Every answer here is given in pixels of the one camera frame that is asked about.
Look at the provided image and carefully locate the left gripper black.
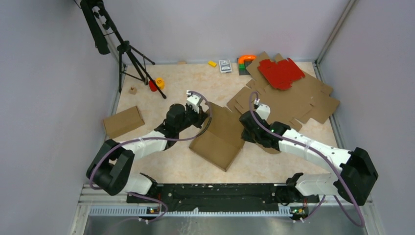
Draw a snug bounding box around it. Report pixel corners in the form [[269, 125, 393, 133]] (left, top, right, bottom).
[[177, 104, 210, 133]]

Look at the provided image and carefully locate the brown cardboard box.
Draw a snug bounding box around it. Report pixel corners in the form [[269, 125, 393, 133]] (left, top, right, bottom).
[[102, 106, 145, 139], [189, 103, 245, 171]]

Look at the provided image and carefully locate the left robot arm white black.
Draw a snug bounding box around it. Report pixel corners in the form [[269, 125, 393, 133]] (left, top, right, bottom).
[[86, 104, 212, 202]]

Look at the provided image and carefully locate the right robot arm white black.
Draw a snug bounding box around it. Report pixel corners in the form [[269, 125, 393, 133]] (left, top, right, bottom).
[[239, 111, 378, 206]]

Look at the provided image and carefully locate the folded brown cardboard box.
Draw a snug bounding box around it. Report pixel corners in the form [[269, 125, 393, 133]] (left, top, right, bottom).
[[102, 106, 145, 139]]

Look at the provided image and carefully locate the playing card deck box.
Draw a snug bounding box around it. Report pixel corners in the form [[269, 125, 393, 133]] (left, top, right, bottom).
[[218, 59, 232, 73]]

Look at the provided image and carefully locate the red yellow toy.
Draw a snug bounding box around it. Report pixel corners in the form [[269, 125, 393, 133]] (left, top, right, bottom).
[[148, 77, 165, 92]]

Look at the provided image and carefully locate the yellow small block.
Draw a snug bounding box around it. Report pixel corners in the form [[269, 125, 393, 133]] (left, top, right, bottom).
[[208, 60, 217, 67]]

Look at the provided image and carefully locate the red flat cardboard blank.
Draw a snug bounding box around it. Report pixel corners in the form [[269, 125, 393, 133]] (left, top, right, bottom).
[[257, 58, 305, 91]]

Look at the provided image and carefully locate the stack of brown cardboard blanks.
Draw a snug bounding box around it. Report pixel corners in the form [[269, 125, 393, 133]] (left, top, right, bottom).
[[227, 52, 340, 131]]

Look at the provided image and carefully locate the orange green toy block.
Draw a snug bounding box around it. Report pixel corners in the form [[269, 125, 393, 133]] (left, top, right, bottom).
[[237, 54, 256, 76]]

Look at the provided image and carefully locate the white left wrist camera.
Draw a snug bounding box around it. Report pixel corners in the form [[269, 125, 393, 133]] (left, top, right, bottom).
[[186, 90, 203, 114]]

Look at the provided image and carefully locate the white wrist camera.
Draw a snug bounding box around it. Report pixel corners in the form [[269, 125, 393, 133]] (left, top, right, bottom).
[[255, 103, 271, 120], [186, 90, 203, 114]]

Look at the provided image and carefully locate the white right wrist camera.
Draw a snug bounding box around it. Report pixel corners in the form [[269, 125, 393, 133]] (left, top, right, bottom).
[[255, 103, 271, 120]]

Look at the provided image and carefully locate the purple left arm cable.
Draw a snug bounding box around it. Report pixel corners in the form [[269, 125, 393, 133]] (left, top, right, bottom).
[[89, 91, 213, 223]]

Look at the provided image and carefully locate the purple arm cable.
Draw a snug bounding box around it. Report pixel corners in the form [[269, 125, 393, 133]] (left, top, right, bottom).
[[89, 91, 213, 223], [248, 91, 366, 228]]

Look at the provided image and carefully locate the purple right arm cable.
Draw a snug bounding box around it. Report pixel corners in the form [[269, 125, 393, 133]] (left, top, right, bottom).
[[248, 91, 366, 228]]

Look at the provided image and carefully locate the black camera tripod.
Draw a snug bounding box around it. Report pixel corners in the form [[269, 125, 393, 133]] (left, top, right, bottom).
[[79, 0, 167, 100]]

